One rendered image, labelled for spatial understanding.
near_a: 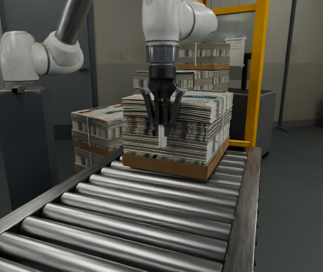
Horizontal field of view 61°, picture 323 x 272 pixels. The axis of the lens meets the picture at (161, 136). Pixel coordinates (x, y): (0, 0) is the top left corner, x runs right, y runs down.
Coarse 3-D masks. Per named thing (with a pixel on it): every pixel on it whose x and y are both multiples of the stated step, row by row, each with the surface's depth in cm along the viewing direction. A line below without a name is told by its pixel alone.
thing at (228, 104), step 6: (186, 90) 108; (192, 90) 108; (198, 90) 108; (204, 90) 109; (228, 96) 99; (228, 102) 100; (228, 108) 102; (228, 114) 104; (228, 120) 105; (228, 126) 109; (228, 132) 111; (222, 144) 100
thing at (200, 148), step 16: (128, 112) 85; (144, 112) 83; (192, 112) 77; (208, 112) 75; (128, 128) 87; (144, 128) 85; (176, 128) 81; (192, 128) 78; (208, 128) 77; (128, 144) 88; (144, 144) 86; (176, 144) 82; (192, 144) 80; (208, 144) 80; (176, 160) 83; (192, 160) 80; (208, 160) 81
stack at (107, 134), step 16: (80, 112) 171; (96, 112) 172; (112, 112) 172; (80, 128) 170; (96, 128) 160; (112, 128) 154; (96, 144) 162; (112, 144) 157; (80, 160) 178; (96, 160) 166
